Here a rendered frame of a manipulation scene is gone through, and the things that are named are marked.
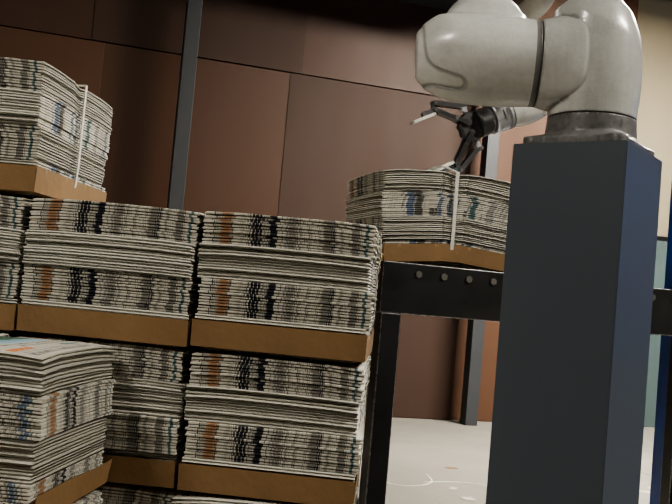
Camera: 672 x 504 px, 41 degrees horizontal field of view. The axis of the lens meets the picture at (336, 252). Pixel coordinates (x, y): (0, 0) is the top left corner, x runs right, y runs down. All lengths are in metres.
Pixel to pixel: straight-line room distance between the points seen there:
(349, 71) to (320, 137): 0.45
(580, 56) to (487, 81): 0.16
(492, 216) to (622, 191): 0.81
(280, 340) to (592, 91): 0.67
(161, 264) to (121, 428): 0.27
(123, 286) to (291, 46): 4.03
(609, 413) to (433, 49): 0.68
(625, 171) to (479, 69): 0.30
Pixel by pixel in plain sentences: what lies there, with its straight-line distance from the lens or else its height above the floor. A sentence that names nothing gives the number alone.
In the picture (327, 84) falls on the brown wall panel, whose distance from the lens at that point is 5.44.
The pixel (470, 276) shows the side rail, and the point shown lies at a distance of 2.16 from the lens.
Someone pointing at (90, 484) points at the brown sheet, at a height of 0.39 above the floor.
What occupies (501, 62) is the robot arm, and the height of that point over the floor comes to 1.13.
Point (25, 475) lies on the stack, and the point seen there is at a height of 0.44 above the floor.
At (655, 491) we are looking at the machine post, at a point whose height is 0.12.
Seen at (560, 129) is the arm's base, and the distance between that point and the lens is 1.60.
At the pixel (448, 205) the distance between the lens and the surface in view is 2.24.
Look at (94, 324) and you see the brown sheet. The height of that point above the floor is 0.63.
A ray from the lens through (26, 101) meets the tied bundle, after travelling 1.59.
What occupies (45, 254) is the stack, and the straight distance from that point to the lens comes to 1.54.
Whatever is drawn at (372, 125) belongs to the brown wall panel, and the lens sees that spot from 5.48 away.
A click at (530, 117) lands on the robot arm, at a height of 1.23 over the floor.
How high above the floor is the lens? 0.71
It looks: 3 degrees up
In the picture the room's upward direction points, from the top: 5 degrees clockwise
